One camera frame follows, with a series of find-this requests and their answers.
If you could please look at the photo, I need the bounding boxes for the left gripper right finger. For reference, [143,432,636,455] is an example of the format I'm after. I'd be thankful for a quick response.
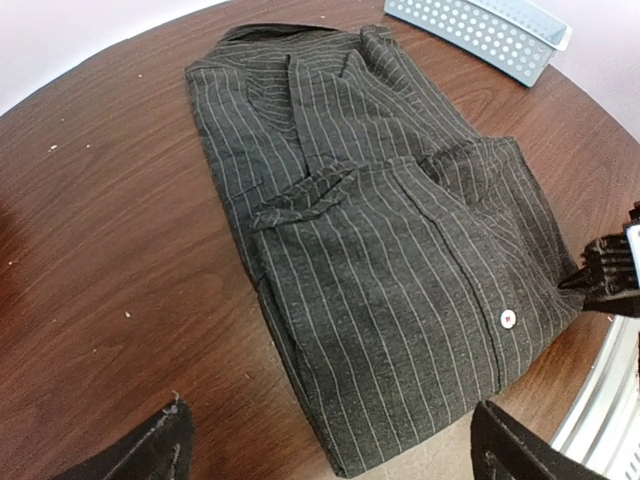
[470,400,602,480]

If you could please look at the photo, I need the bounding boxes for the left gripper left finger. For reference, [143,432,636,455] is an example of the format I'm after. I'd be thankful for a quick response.
[53,394,195,480]

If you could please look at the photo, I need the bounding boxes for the black pinstriped long sleeve shirt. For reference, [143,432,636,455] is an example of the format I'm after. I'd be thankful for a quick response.
[185,24,583,478]

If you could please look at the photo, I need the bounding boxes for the light blue perforated plastic basket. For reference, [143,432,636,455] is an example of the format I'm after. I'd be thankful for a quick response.
[384,0,572,87]

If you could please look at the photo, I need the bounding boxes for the aluminium front rail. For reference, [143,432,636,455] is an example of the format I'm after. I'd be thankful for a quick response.
[551,316,639,479]

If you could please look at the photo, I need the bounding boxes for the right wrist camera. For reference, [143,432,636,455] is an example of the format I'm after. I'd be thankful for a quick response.
[558,202,639,318]

